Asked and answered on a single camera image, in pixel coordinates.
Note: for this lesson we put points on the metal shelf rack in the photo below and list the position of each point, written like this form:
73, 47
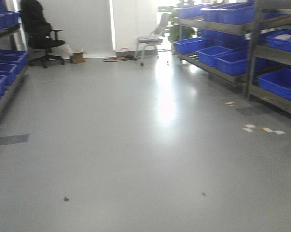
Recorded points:
11, 38
218, 34

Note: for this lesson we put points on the green potted plant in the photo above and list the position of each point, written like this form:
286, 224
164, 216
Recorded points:
174, 31

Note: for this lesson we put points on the blue bin near rack lower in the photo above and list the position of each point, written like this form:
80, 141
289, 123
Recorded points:
277, 82

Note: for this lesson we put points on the small cardboard box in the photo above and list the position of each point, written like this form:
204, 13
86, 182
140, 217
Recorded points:
77, 57

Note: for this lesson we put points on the blue bin near rack upper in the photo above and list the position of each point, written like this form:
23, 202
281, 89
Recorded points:
280, 40

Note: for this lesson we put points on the left metal shelf rack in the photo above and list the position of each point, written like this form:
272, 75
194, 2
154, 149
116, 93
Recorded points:
11, 38

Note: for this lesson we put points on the blue bin top far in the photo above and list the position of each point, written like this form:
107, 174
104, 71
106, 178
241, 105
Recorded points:
191, 11

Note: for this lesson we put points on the blue bin left shelf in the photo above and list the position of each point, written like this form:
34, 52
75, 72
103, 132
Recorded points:
11, 64

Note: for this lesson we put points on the near right metal rack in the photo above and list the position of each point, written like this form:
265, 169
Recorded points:
268, 14

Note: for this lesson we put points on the blue bin rack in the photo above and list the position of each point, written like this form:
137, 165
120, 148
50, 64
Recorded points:
280, 40
277, 82

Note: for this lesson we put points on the black office chair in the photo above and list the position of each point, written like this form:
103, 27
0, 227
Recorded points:
41, 35

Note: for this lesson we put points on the blue bin top shelf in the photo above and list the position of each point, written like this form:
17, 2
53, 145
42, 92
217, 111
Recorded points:
233, 13

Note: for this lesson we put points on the blue bin lower far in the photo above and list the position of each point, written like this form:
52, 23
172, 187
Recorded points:
190, 45

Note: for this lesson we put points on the blue bin shelf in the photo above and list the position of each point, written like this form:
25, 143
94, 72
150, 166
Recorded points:
233, 13
11, 64

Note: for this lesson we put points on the grey metal chair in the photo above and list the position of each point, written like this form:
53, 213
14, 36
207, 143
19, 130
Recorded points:
153, 39

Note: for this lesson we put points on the right metal shelf rack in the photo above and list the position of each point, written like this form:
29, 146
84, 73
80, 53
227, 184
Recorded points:
218, 34

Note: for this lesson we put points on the blue bin lower middle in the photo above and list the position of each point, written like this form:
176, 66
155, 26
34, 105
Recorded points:
207, 55

